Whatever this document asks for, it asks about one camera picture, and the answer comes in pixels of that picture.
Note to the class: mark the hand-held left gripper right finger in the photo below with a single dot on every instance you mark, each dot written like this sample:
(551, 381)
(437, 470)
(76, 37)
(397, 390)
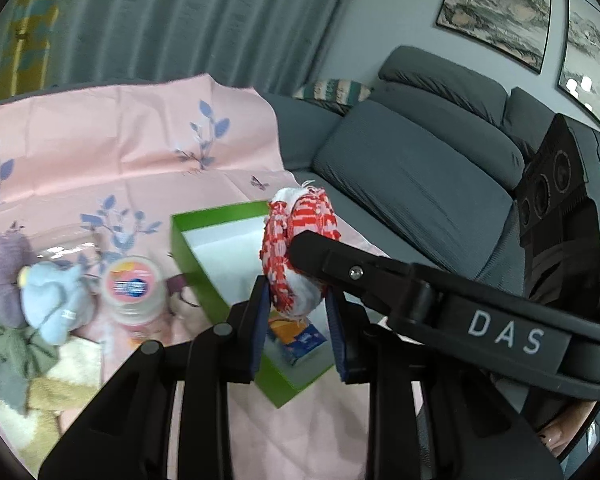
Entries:
(339, 345)

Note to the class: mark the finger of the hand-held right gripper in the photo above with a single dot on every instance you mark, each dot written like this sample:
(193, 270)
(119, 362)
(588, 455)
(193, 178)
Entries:
(355, 270)

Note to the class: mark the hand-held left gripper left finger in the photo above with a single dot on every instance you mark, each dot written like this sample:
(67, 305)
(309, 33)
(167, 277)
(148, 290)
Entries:
(260, 330)

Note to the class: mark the red and white knitted cloth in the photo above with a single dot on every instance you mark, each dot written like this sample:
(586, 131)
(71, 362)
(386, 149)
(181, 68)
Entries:
(305, 210)

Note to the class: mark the green cardboard box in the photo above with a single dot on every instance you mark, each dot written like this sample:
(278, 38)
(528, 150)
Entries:
(185, 240)

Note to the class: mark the green towel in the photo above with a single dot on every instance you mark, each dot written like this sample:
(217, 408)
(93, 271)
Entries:
(10, 360)

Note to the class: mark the person's right hand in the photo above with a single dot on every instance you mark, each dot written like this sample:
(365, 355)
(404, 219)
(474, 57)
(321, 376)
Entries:
(570, 430)

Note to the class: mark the blue and orange packet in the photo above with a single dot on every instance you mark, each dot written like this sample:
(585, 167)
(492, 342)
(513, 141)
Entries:
(292, 340)

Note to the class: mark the grey sofa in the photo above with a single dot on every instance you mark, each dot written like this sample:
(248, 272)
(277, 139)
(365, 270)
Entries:
(405, 175)

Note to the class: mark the pink plastic jar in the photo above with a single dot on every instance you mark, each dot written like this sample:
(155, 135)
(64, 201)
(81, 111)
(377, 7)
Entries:
(132, 285)

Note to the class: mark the striped cushion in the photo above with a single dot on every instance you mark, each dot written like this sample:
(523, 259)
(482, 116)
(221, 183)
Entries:
(332, 92)

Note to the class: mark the white and yellow towel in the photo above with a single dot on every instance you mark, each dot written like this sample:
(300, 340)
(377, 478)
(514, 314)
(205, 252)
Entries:
(75, 365)

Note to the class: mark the light blue plush toy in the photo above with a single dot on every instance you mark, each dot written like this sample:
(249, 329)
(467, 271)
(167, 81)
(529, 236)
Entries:
(50, 300)

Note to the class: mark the clear glass bottle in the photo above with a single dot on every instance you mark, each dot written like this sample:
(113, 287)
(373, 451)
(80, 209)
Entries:
(65, 242)

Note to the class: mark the pink floral bedsheet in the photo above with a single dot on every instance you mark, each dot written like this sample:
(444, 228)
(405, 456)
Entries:
(105, 135)

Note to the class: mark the purple plush toy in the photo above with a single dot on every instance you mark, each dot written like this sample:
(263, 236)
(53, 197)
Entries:
(2, 270)

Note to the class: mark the grey curtain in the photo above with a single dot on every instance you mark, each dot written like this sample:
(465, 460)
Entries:
(205, 20)

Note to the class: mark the framed landscape painting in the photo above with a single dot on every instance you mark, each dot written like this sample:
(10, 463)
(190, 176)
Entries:
(495, 5)
(590, 50)

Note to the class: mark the yellow curtain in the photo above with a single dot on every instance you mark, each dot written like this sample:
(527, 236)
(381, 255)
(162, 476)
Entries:
(35, 20)

